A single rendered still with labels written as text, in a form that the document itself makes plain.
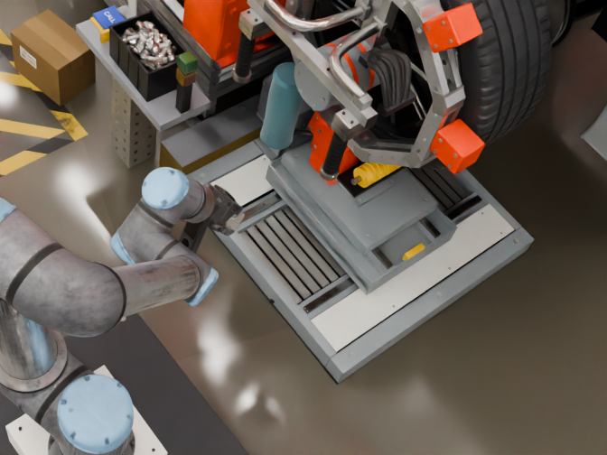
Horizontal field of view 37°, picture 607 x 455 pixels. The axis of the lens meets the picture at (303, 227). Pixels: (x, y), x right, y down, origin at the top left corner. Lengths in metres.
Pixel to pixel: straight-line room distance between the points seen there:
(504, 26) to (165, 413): 1.19
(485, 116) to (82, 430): 1.10
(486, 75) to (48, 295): 1.10
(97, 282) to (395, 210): 1.50
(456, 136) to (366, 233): 0.68
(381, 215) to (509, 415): 0.70
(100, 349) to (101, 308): 0.93
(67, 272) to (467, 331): 1.73
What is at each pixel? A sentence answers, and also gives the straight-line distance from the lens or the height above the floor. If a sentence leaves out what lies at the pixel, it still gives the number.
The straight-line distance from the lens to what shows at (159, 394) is 2.30.
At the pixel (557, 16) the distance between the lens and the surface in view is 2.48.
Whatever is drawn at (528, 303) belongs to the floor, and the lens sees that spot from 3.02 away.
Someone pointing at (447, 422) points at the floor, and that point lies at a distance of 2.75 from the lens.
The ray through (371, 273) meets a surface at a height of 0.15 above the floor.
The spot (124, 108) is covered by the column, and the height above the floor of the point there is 0.26.
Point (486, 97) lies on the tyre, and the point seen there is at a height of 0.97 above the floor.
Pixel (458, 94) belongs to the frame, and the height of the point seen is 0.97.
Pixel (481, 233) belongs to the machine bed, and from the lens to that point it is 3.00.
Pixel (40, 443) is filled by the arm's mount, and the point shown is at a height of 0.39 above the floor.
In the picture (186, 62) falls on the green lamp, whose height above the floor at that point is 0.66.
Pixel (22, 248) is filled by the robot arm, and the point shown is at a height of 1.24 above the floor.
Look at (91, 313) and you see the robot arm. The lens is 1.41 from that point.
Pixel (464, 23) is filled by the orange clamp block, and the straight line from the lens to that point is 1.96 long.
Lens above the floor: 2.43
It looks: 56 degrees down
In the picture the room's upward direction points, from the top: 18 degrees clockwise
